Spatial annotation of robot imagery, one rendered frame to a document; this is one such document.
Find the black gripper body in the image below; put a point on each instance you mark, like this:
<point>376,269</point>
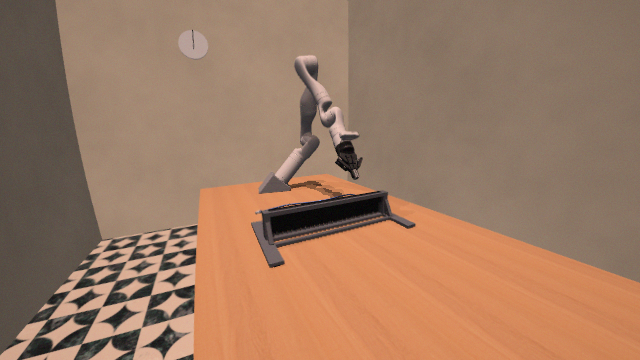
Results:
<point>344,148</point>

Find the dark grey patch panel rack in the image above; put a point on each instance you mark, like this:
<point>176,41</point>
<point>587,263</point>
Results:
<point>334,213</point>

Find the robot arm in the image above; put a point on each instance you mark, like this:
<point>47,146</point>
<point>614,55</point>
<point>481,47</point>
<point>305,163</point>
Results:
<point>307,69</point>

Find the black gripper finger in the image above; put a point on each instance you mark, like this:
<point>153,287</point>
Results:
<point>349,166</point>
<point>356,166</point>

